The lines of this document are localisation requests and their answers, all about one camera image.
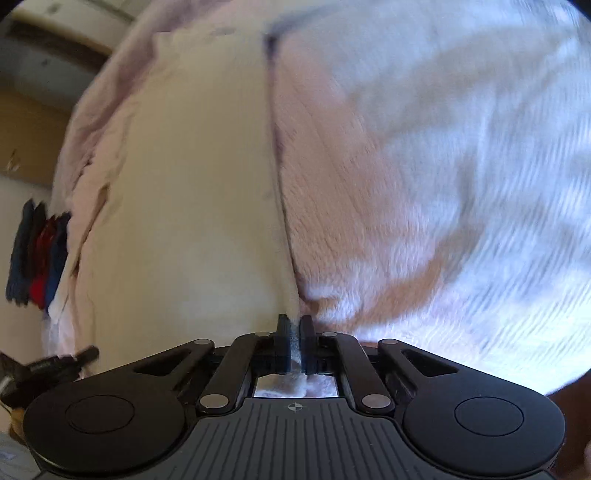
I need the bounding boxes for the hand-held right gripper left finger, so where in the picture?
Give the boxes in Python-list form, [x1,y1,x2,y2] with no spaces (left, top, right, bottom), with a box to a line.
[134,315,293,414]

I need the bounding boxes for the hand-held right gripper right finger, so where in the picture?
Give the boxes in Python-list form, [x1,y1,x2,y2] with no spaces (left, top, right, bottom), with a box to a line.
[300,316,458,412]

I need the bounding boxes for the folded dark blue jeans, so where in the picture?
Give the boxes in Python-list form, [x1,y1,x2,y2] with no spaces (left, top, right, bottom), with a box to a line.
[7,198,35,305]

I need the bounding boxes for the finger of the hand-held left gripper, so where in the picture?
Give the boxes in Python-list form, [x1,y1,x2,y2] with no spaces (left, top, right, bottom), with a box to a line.
[60,346,100,370]

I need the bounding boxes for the cream long-sleeved shirt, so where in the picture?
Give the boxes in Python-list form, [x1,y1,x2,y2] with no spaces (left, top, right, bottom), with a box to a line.
[69,28,305,398]

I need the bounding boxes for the herringbone woven bedspread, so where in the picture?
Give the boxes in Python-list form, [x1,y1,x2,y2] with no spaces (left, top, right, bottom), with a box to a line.
[44,0,591,398]

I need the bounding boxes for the folded blue garment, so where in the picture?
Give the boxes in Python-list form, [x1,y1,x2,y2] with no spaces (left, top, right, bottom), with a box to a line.
[45,211,72,311]

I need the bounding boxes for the folded black garment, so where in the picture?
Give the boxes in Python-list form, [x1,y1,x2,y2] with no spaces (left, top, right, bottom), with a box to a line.
[25,203,47,282]

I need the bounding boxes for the folded red garment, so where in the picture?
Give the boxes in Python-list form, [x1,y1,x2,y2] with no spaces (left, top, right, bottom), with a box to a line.
[28,217,58,309]

